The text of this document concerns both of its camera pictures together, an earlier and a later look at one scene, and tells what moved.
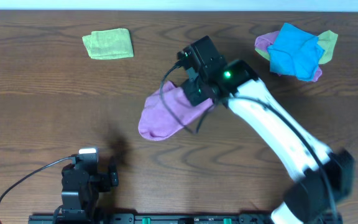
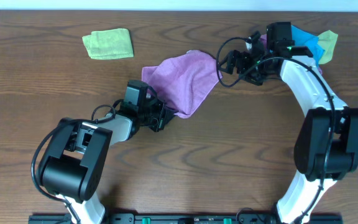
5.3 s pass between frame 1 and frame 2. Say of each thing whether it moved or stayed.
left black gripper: moved
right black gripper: moved
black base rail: stayed
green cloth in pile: stayed
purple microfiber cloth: moved
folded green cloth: stayed
